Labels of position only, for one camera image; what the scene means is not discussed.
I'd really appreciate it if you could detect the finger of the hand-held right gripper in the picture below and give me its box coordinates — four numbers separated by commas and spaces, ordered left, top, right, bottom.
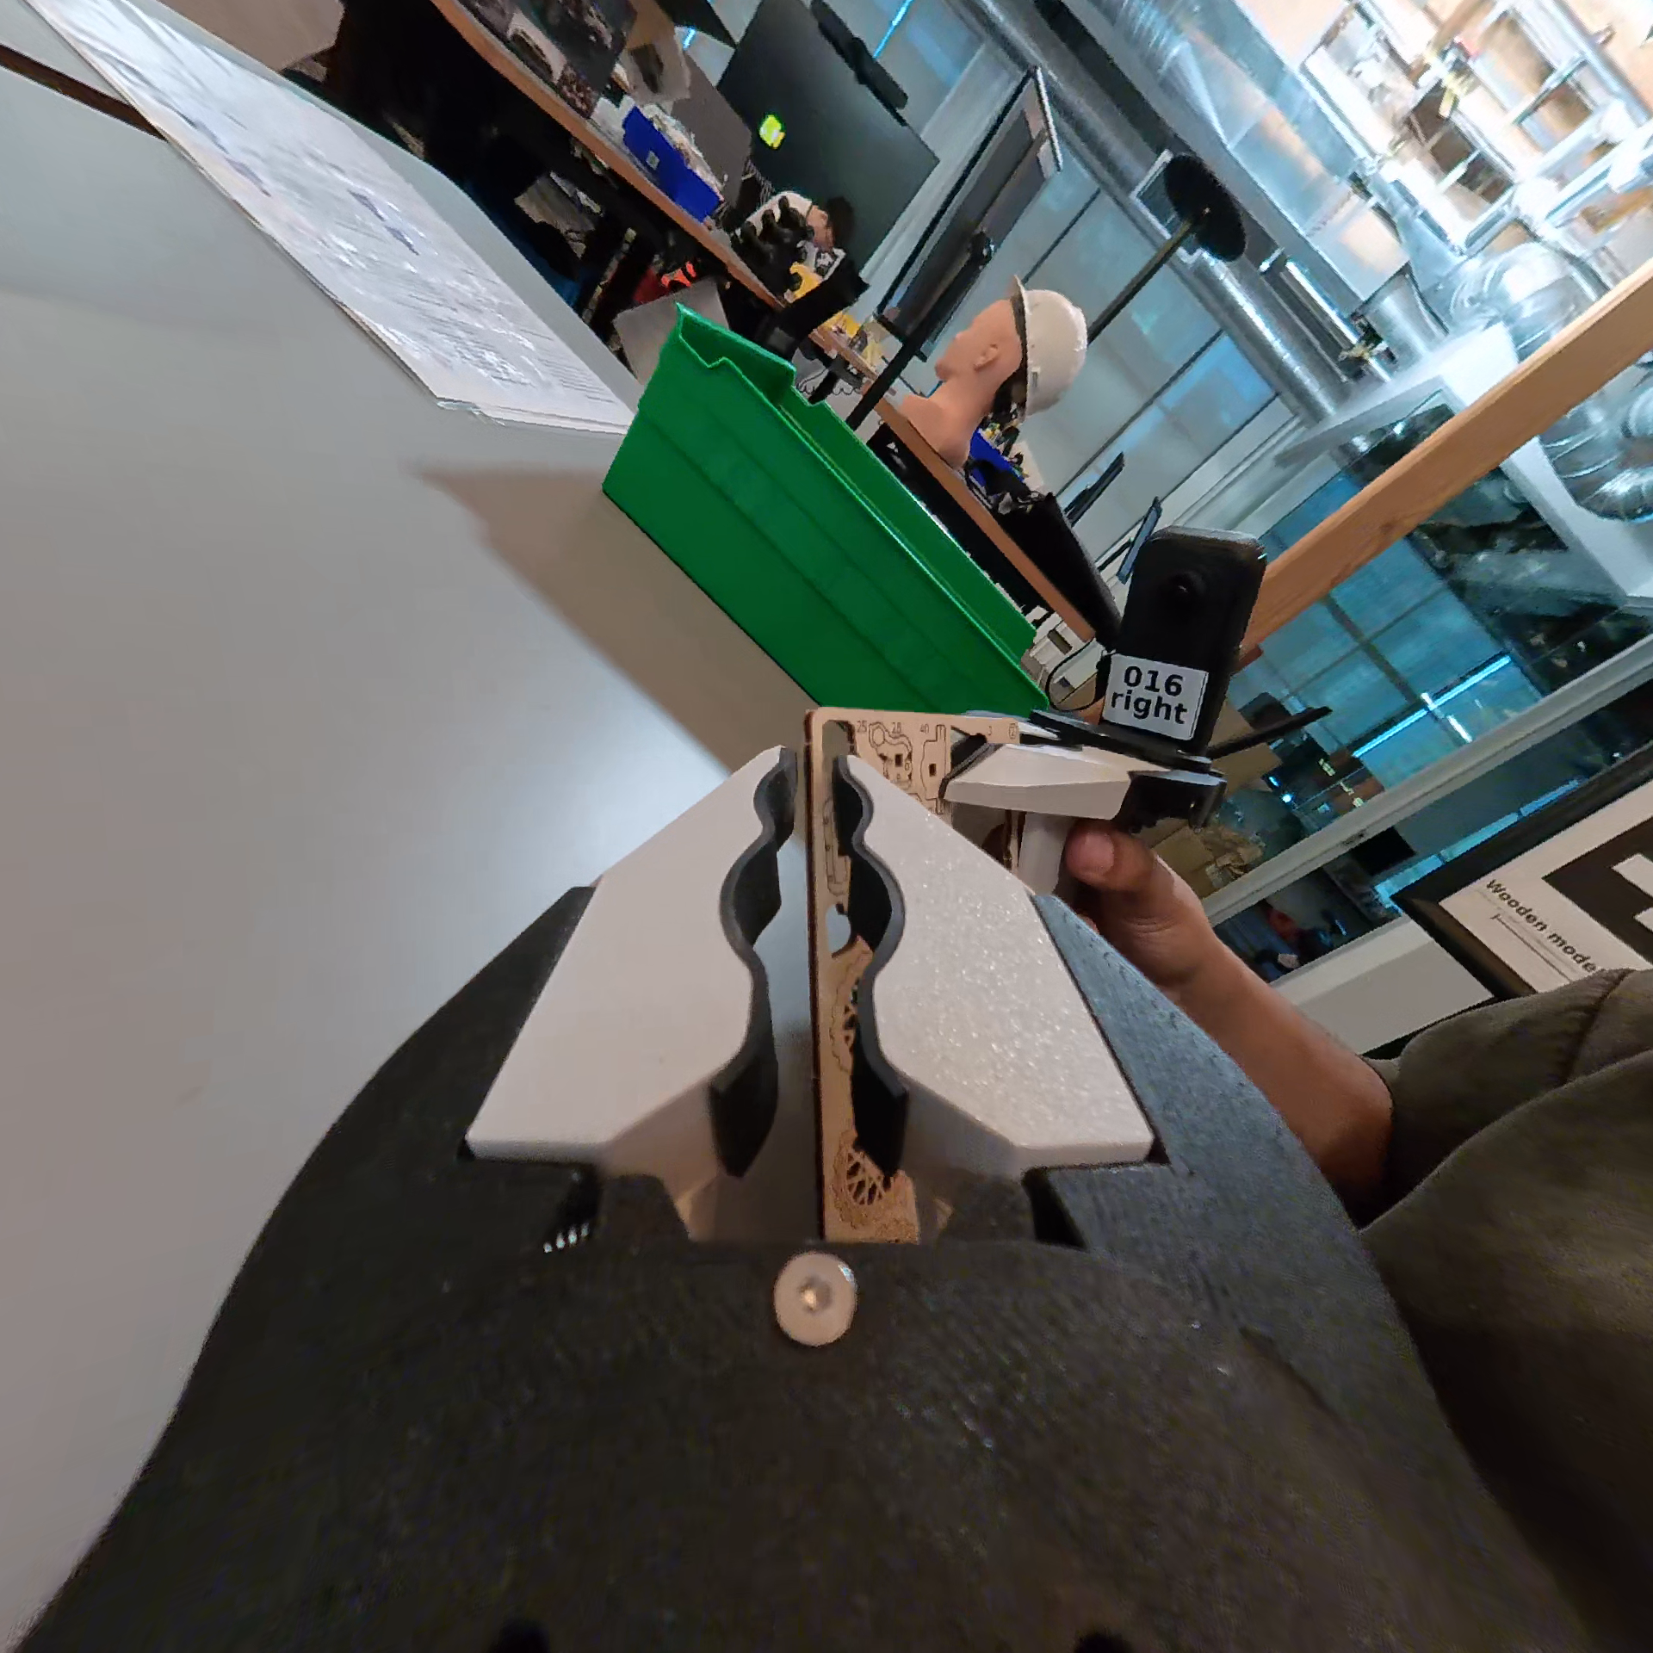
941, 742, 1171, 829

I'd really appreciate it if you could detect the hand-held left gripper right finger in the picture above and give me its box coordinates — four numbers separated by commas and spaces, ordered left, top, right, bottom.
831, 756, 1156, 1177

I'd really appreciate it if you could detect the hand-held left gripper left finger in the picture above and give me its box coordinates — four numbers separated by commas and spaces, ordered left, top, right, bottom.
465, 746, 803, 1183

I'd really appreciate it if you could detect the wooden gear parts sheet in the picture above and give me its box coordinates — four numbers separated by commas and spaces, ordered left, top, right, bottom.
803, 707, 1036, 1248

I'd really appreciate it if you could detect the person's right forearm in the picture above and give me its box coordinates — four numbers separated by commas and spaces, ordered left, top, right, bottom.
1163, 929, 1400, 1228

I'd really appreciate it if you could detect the grey desk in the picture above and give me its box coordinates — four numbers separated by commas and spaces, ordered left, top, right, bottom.
0, 0, 829, 1604

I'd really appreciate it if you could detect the person's right hand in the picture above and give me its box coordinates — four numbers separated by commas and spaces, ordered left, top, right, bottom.
1065, 825, 1222, 1000

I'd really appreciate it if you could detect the green plastic bin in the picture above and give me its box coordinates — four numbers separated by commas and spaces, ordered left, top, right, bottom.
603, 304, 1051, 719

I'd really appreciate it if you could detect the framed tag sign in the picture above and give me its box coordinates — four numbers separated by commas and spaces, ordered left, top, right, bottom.
1392, 776, 1653, 1000

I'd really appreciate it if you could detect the mannequin head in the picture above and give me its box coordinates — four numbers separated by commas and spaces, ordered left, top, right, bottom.
898, 298, 1038, 457

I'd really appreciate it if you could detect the wooden beam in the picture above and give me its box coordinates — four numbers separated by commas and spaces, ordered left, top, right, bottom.
1240, 258, 1653, 662

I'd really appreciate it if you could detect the white hard hat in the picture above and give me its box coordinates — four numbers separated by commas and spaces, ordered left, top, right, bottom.
1012, 276, 1091, 416

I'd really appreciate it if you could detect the person's shirt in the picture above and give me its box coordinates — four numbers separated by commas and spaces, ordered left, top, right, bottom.
1362, 969, 1653, 1653

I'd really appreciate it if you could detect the black framed screen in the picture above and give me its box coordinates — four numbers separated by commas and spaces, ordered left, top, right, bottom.
878, 71, 1067, 376

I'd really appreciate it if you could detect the black round stand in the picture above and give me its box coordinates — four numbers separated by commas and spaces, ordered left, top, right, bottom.
1073, 152, 1250, 353

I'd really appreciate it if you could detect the large black monitor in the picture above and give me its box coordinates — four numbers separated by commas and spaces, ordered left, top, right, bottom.
717, 0, 943, 280

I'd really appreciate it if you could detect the blue storage bin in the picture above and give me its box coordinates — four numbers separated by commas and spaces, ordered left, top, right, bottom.
620, 107, 725, 225

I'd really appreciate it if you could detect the long wooden table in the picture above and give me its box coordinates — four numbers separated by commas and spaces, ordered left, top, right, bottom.
433, 0, 1112, 622

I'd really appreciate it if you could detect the white paper sheet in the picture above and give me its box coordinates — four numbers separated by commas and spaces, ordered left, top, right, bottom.
26, 0, 638, 437

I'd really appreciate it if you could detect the silver duct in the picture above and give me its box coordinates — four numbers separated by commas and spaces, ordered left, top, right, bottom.
1020, 0, 1378, 422
1421, 193, 1653, 518

